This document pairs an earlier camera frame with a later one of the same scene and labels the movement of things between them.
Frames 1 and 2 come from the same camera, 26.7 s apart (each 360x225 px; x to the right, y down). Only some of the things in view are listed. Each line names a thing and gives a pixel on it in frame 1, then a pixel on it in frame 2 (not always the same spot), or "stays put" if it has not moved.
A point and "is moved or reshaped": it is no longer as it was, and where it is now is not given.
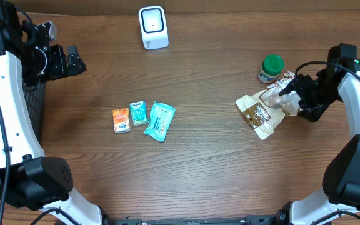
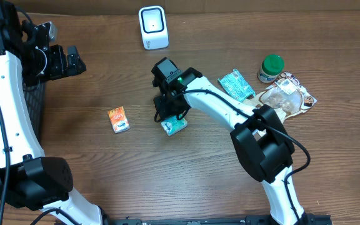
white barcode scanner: [154, 27] stays put
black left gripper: [63, 59] stays put
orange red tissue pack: [121, 120] is moved or reshaped
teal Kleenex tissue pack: [139, 112] -> [172, 125]
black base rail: [254, 219] stays put
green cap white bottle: [271, 68] stays put
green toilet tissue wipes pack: [160, 119] -> [237, 87]
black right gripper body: [316, 97] -> [169, 107]
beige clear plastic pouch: [265, 109] stays put
